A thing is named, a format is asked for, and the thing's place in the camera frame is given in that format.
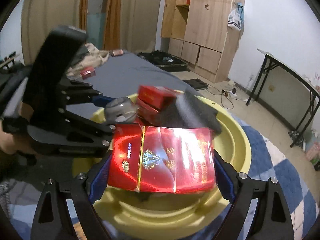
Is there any grey upturned metal bowl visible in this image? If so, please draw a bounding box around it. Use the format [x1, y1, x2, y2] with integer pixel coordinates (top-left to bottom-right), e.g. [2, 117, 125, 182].
[104, 97, 137, 124]

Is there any red white cigarette pack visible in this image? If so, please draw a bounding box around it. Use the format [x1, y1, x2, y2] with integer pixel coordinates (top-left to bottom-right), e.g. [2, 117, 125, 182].
[136, 85, 176, 126]

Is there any large red cigarette box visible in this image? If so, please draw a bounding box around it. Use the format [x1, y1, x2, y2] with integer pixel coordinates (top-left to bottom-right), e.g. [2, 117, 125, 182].
[107, 124, 216, 194]

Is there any person's left hand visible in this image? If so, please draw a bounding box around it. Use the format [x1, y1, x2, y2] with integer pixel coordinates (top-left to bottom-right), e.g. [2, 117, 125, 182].
[0, 122, 36, 155]

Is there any yellow plastic basin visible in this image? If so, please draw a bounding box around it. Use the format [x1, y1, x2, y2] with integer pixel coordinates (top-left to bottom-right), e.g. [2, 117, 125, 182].
[72, 89, 252, 240]

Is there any blue white checkered rug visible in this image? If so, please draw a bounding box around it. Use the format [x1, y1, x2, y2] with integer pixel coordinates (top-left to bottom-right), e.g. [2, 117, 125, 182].
[0, 115, 320, 240]

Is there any pink snack bag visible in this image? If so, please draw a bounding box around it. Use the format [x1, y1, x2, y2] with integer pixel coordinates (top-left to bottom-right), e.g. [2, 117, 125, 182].
[305, 140, 319, 166]

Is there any black open equipment case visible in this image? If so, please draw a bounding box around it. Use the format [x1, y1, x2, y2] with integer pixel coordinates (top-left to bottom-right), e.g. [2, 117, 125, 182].
[137, 50, 188, 73]

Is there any black foam tray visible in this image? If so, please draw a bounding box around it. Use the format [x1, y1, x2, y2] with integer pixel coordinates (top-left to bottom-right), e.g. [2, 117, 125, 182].
[183, 79, 208, 90]

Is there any black folding table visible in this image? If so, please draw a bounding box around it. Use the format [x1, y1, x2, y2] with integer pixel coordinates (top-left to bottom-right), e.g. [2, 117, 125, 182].
[246, 49, 319, 147]

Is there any wooden wardrobe cabinet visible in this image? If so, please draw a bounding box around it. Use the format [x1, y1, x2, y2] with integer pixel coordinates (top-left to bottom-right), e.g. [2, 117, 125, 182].
[161, 0, 245, 83]

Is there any white blue hanging bag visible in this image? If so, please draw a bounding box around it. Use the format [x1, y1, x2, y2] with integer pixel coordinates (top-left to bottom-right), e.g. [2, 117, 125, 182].
[228, 2, 244, 31]

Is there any black cable on floor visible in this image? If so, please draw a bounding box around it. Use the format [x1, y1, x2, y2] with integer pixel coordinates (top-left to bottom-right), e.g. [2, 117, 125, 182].
[204, 83, 241, 111]

